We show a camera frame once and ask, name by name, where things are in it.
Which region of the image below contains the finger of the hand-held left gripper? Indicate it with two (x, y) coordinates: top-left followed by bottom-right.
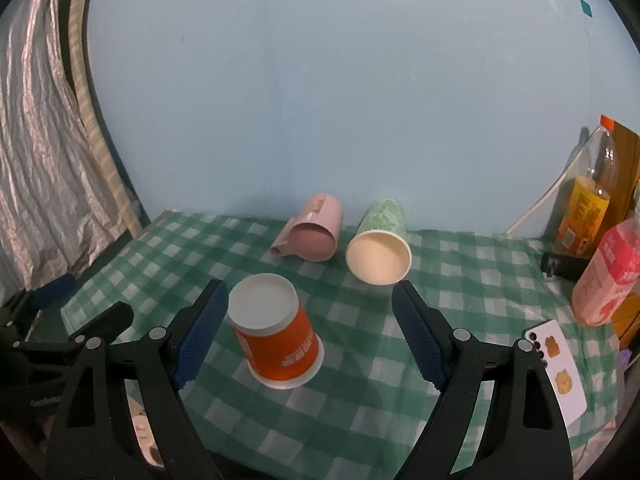
(26, 273), (79, 312)
(62, 301), (135, 349)

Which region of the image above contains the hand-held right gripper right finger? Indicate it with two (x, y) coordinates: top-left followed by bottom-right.
(391, 280), (574, 480)

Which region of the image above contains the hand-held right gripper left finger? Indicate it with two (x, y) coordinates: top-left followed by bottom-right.
(45, 279), (230, 480)

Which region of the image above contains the orange paper cup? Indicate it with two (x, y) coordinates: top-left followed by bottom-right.
(227, 273), (325, 391)

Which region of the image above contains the green patterned paper cup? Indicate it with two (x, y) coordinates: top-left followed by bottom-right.
(345, 197), (413, 285)

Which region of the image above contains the green checked tablecloth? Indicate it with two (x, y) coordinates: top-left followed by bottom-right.
(60, 209), (622, 463)

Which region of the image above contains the striped cloth strip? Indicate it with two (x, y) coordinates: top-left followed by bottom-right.
(66, 0), (144, 237)

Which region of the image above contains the white phone with stickers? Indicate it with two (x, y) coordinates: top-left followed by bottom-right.
(522, 320), (587, 424)

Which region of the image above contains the silver foil curtain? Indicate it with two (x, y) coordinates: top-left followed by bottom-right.
(0, 0), (132, 292)

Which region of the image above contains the pink mug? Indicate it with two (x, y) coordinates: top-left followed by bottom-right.
(270, 193), (344, 264)

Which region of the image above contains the black cylindrical object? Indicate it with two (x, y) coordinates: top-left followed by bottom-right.
(540, 251), (594, 281)

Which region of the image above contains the pink drink bottle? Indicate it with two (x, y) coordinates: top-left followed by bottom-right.
(571, 217), (640, 328)

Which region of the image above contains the orange drink bottle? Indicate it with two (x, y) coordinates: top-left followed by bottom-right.
(556, 114), (621, 260)

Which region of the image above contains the wooden board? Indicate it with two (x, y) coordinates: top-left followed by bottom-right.
(612, 120), (640, 222)

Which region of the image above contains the white cable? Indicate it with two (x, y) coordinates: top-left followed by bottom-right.
(502, 147), (589, 236)

